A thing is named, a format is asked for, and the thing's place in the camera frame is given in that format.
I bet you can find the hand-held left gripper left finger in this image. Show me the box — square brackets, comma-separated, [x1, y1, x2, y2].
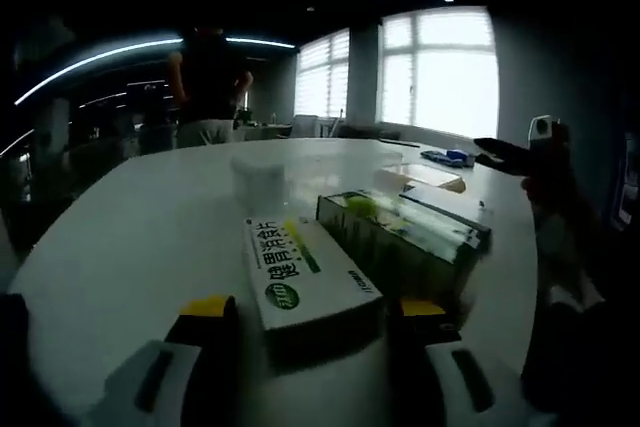
[97, 294, 240, 427]

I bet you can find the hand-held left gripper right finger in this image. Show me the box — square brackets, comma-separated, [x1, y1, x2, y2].
[385, 296, 534, 427]

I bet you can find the white and blue medicine box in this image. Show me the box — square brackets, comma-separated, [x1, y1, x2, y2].
[399, 184, 484, 223]

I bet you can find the green medicine box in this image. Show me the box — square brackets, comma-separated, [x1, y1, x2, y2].
[316, 190, 494, 301]

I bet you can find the white medicine box yellow stripe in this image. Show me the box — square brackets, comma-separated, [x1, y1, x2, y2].
[243, 216, 386, 378]

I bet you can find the clear plastic storage container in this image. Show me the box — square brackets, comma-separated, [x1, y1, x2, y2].
[229, 148, 405, 216]

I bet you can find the row of office desks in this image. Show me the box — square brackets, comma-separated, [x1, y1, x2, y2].
[74, 79, 177, 156]

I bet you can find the person's right hand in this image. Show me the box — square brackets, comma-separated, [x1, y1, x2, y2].
[519, 144, 576, 213]

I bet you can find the large bright window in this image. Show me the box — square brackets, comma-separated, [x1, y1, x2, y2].
[378, 6, 501, 141]

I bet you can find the dark low sofa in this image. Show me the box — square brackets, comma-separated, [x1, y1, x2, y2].
[342, 122, 402, 141]

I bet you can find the window with blinds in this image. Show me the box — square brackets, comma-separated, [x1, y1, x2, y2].
[294, 28, 351, 121]

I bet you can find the grey office chair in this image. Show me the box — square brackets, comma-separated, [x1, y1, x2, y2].
[291, 114, 321, 139]

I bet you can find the thin ceiling light strip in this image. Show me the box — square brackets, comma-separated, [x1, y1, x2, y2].
[13, 35, 297, 107]

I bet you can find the wall poster board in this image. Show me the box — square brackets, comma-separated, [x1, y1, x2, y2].
[610, 136, 639, 233]

